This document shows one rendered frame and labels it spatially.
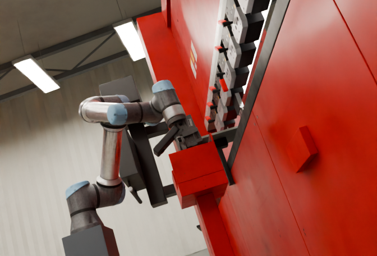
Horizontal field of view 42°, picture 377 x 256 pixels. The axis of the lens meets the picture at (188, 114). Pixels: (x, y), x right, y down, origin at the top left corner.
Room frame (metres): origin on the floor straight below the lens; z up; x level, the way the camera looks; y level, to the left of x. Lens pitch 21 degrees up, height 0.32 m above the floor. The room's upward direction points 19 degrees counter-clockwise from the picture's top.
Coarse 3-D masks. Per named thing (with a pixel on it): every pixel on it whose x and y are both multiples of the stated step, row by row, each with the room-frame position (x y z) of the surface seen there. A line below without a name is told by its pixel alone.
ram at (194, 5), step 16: (176, 0) 2.52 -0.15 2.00; (192, 0) 2.14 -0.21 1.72; (208, 0) 1.87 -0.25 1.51; (224, 0) 1.66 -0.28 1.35; (176, 16) 2.69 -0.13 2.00; (192, 16) 2.27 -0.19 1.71; (208, 16) 1.97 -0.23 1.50; (224, 16) 1.74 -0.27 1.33; (176, 32) 2.88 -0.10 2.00; (192, 32) 2.40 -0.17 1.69; (208, 32) 2.08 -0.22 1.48; (208, 48) 2.19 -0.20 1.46; (208, 64) 2.32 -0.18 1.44; (192, 80) 2.91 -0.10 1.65; (208, 80) 2.46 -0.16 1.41; (208, 112) 2.78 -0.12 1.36; (208, 128) 2.99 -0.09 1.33
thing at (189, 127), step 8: (176, 120) 1.59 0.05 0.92; (184, 120) 1.61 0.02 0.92; (192, 120) 1.61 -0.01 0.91; (184, 128) 1.61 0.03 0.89; (192, 128) 1.61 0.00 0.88; (176, 136) 1.59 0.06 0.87; (184, 136) 1.59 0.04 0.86; (192, 136) 1.60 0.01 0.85; (200, 136) 1.60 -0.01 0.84; (192, 144) 1.60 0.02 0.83; (200, 144) 1.63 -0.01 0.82
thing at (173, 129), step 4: (172, 128) 1.60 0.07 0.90; (176, 128) 1.60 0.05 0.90; (168, 132) 1.59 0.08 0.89; (172, 132) 1.60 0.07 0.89; (176, 132) 1.60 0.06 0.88; (164, 136) 1.59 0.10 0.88; (168, 136) 1.59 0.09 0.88; (172, 136) 1.60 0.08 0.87; (160, 140) 1.59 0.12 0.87; (164, 140) 1.59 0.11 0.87; (168, 140) 1.59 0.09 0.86; (172, 140) 1.63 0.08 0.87; (160, 144) 1.59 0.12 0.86; (164, 144) 1.59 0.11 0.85; (168, 144) 1.62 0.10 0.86; (156, 148) 1.58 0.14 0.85; (160, 148) 1.59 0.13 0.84; (164, 148) 1.61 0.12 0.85; (156, 152) 1.59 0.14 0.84; (160, 152) 1.60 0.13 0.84
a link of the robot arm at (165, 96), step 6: (156, 84) 1.59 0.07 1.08; (162, 84) 1.59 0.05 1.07; (168, 84) 1.60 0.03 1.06; (156, 90) 1.59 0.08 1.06; (162, 90) 1.58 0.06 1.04; (168, 90) 1.59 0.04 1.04; (174, 90) 1.61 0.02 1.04; (156, 96) 1.60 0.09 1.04; (162, 96) 1.59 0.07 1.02; (168, 96) 1.59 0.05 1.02; (174, 96) 1.60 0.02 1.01; (156, 102) 1.62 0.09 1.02; (162, 102) 1.59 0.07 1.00; (168, 102) 1.59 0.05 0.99; (174, 102) 1.59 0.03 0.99; (156, 108) 1.64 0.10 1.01; (162, 108) 1.60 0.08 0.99
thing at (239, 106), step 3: (237, 93) 2.16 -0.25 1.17; (234, 96) 2.18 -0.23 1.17; (237, 96) 2.16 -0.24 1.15; (234, 99) 2.20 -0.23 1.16; (237, 99) 2.15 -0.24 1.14; (240, 99) 2.16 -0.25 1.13; (234, 102) 2.22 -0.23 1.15; (237, 102) 2.16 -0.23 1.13; (240, 102) 2.16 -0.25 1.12; (234, 105) 2.24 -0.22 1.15; (237, 105) 2.18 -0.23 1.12; (240, 105) 2.15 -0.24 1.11; (237, 108) 2.21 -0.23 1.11; (240, 108) 2.17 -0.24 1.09; (237, 111) 2.22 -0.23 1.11; (240, 111) 2.20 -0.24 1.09; (237, 114) 2.24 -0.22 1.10; (240, 114) 2.23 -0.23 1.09; (240, 117) 2.25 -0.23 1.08
